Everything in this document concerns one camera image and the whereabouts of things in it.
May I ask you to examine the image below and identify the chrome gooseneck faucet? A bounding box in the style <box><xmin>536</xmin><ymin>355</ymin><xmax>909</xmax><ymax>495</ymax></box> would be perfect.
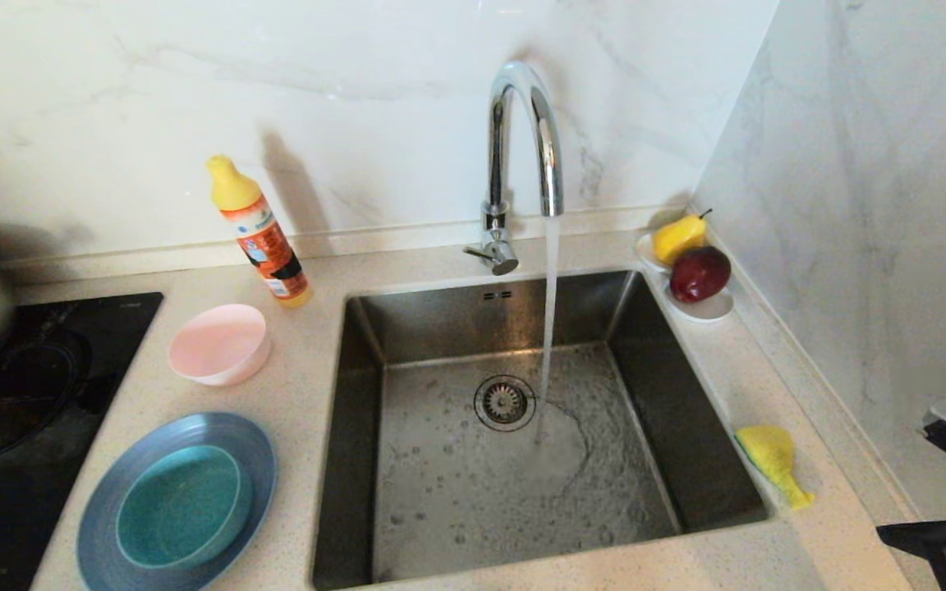
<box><xmin>463</xmin><ymin>59</ymin><xmax>565</xmax><ymax>277</ymax></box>

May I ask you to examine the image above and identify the yellow capped dish soap bottle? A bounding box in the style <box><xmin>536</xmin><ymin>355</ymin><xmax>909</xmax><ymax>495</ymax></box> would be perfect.
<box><xmin>206</xmin><ymin>154</ymin><xmax>313</xmax><ymax>309</ymax></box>

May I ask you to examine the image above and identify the stainless steel sink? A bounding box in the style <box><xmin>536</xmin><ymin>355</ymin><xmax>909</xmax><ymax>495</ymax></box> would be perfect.
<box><xmin>311</xmin><ymin>269</ymin><xmax>772</xmax><ymax>590</ymax></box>

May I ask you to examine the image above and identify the yellow sponge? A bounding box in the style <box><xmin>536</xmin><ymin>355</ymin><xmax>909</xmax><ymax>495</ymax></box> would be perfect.
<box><xmin>736</xmin><ymin>424</ymin><xmax>815</xmax><ymax>511</ymax></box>

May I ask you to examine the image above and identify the metal drain strainer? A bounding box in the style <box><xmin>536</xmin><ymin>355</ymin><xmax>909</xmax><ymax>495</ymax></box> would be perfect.
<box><xmin>473</xmin><ymin>375</ymin><xmax>537</xmax><ymax>433</ymax></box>

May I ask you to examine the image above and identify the yellow pear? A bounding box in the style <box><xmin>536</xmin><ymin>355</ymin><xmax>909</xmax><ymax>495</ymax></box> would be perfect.
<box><xmin>654</xmin><ymin>208</ymin><xmax>714</xmax><ymax>266</ymax></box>

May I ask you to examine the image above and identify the dark red apple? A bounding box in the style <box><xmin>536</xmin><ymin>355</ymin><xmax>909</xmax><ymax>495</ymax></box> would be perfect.
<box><xmin>668</xmin><ymin>245</ymin><xmax>732</xmax><ymax>304</ymax></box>

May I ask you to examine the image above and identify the white fruit dish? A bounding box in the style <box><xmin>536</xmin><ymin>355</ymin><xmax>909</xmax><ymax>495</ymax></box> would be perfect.
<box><xmin>636</xmin><ymin>232</ymin><xmax>735</xmax><ymax>323</ymax></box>

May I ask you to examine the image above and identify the pink plastic bowl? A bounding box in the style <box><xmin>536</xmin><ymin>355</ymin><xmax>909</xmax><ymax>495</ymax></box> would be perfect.
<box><xmin>168</xmin><ymin>304</ymin><xmax>271</xmax><ymax>387</ymax></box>

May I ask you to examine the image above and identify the teal bowl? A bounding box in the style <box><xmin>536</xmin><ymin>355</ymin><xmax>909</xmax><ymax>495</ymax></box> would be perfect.
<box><xmin>116</xmin><ymin>444</ymin><xmax>253</xmax><ymax>570</ymax></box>

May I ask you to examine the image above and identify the large blue-grey plate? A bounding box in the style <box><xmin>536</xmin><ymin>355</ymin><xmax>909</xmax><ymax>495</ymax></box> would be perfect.
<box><xmin>76</xmin><ymin>411</ymin><xmax>278</xmax><ymax>591</ymax></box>

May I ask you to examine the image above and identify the black induction cooktop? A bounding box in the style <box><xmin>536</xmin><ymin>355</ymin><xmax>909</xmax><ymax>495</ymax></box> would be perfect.
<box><xmin>0</xmin><ymin>292</ymin><xmax>165</xmax><ymax>591</ymax></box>

